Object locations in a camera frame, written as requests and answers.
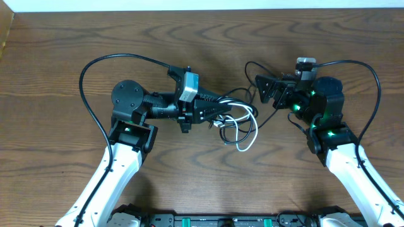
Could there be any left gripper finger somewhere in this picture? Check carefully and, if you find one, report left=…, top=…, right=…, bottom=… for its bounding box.
left=198, top=102, right=232, bottom=123
left=197, top=86, right=222, bottom=103

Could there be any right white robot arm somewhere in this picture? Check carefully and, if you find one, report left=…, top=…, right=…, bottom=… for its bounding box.
left=255, top=75, right=403, bottom=226

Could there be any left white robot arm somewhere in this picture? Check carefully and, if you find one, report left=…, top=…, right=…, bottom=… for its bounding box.
left=56, top=66, right=232, bottom=226

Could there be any thick black USB cable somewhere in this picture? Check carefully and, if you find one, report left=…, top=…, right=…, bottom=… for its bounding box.
left=208, top=99, right=259, bottom=146

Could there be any thin black cable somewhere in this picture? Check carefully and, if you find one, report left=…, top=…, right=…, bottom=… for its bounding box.
left=220, top=61, right=309, bottom=133

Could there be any white USB cable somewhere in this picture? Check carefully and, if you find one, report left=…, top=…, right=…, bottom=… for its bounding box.
left=213, top=99, right=259, bottom=153

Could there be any cardboard side panel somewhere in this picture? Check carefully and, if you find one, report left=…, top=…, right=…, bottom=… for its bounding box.
left=0, top=0, right=15, bottom=57

